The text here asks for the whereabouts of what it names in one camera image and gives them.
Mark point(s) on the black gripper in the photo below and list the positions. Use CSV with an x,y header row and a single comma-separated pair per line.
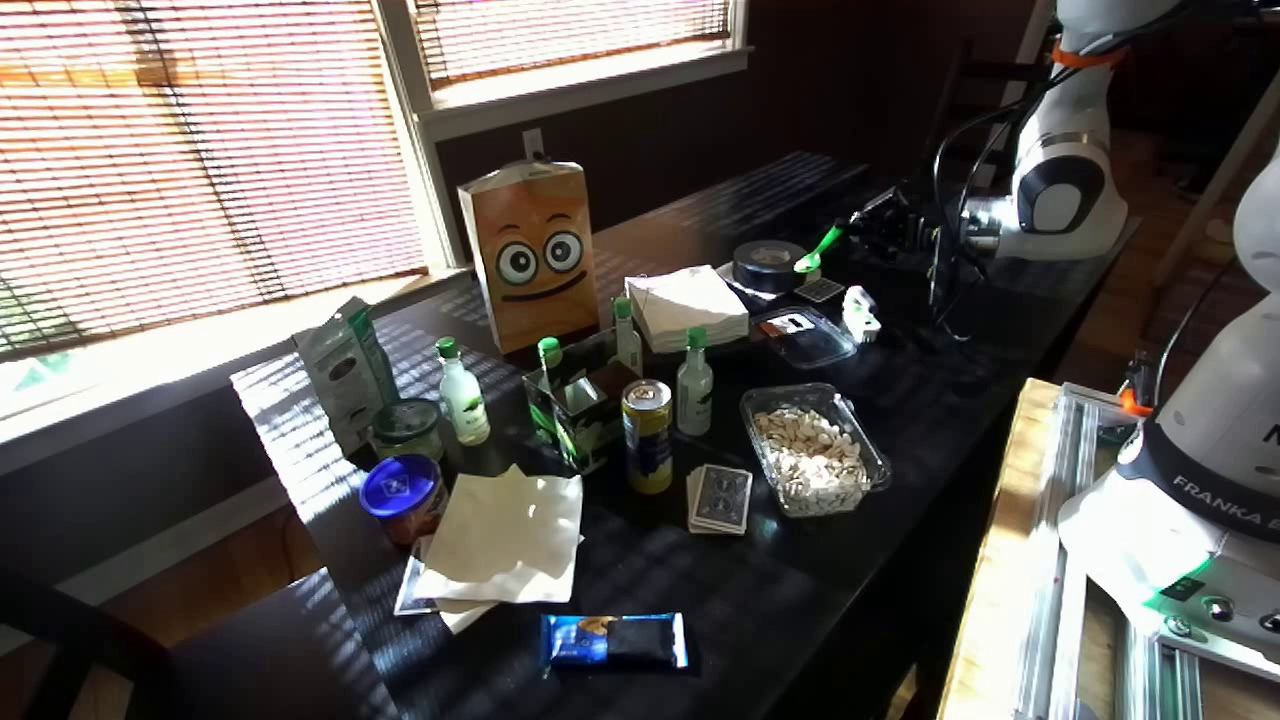
x,y
921,232

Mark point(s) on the green plastic spoon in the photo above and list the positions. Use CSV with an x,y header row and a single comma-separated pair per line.
x,y
824,251

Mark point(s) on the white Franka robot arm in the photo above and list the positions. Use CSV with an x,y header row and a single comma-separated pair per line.
x,y
1226,427

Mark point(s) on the clear lunch box with seeds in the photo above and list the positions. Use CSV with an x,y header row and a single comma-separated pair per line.
x,y
814,460

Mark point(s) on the glass jar dark lid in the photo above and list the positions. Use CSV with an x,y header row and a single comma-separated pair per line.
x,y
405,428

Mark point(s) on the jar with blue lid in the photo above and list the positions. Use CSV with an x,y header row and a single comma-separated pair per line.
x,y
400,481

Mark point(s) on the crumpled white paper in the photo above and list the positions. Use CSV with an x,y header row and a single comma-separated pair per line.
x,y
861,316

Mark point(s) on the white napkin stack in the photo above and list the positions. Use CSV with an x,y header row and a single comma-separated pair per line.
x,y
686,305

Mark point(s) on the clear bottle green cap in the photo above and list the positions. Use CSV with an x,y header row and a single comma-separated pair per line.
x,y
692,393
627,344

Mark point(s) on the playing card deck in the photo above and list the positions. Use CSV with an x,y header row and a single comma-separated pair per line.
x,y
721,502

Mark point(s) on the brown paper bag with face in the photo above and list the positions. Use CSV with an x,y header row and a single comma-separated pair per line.
x,y
535,255

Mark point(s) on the small window blind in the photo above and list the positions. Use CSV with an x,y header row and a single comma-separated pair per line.
x,y
572,34

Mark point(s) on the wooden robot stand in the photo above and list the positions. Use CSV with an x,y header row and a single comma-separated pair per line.
x,y
1013,562

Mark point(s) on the white bottle green cap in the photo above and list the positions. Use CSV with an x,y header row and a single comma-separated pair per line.
x,y
466,403

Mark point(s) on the loose white paper sheets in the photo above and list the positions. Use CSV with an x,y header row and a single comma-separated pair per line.
x,y
507,534

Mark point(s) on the blue snack bar wrapper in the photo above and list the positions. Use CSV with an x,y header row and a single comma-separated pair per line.
x,y
623,643

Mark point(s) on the large window blind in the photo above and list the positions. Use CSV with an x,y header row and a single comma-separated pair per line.
x,y
201,133

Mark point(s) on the black wooden chair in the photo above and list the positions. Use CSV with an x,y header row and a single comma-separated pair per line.
x,y
54,624

